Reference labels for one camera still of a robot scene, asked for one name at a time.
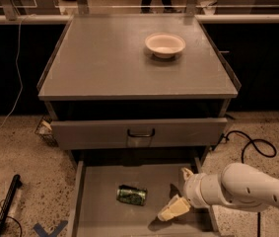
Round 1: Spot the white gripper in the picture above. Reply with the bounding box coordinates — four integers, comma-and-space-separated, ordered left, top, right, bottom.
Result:
158, 167, 209, 221

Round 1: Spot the green soda can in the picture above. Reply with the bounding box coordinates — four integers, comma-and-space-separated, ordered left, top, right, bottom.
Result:
116, 185, 148, 206

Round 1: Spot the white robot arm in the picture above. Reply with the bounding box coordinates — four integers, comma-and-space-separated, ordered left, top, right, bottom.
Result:
158, 163, 279, 221

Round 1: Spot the grey top drawer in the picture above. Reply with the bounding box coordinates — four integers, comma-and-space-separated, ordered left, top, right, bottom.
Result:
51, 118, 227, 150

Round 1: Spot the grey open middle drawer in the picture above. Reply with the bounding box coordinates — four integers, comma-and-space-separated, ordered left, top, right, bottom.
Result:
67, 161, 220, 237

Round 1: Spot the grey drawer cabinet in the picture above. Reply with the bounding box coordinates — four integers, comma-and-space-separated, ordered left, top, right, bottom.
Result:
38, 14, 240, 166

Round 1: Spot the white paper bowl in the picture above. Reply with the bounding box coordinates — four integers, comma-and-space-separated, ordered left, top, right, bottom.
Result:
145, 33, 185, 58

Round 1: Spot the blue tape cross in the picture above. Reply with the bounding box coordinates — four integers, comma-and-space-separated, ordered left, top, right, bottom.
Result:
33, 220, 68, 237

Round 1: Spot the black bar on floor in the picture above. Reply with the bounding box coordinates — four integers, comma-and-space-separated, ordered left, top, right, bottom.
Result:
0, 174, 22, 236

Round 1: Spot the black drawer handle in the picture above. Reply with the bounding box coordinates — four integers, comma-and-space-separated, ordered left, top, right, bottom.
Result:
127, 128, 156, 138

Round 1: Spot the wire basket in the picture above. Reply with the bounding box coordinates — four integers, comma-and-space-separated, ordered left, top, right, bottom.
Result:
35, 116, 58, 147

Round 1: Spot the white hanging cable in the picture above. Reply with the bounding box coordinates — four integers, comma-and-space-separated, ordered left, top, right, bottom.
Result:
0, 14, 36, 163

